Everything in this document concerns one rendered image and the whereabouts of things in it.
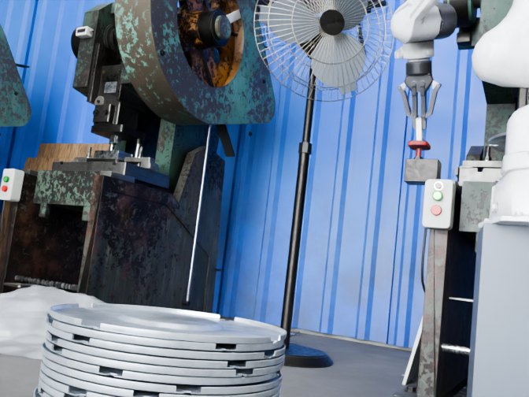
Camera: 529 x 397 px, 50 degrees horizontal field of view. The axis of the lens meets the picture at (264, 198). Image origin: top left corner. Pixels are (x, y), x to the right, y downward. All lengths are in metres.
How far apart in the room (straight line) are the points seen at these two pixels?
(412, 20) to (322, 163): 1.87
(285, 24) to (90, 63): 0.97
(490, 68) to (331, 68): 1.25
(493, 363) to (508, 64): 0.54
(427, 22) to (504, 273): 0.81
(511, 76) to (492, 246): 0.33
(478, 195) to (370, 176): 1.58
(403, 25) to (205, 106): 1.12
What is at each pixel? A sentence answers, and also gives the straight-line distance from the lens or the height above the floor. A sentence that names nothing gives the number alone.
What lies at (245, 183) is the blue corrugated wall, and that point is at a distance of 3.54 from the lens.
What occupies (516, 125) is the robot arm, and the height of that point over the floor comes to 0.64.
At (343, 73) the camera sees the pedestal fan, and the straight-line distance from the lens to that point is 2.36.
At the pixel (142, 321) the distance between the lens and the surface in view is 0.69.
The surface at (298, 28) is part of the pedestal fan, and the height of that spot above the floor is 1.27.
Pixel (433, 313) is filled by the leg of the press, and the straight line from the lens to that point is 1.68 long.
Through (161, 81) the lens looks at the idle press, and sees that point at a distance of 2.32.
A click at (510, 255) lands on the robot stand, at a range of 1.07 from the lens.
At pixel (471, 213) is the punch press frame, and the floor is 0.55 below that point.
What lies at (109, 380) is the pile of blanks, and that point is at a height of 0.20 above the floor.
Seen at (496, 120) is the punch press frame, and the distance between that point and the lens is 2.22.
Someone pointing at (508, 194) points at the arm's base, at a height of 0.50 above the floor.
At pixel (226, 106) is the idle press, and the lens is 2.63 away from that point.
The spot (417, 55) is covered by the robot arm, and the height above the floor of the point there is 0.98.
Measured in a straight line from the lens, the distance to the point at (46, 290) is 1.90.
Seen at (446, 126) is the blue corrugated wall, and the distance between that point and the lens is 3.24.
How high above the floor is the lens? 0.32
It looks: 7 degrees up
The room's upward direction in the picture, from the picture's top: 7 degrees clockwise
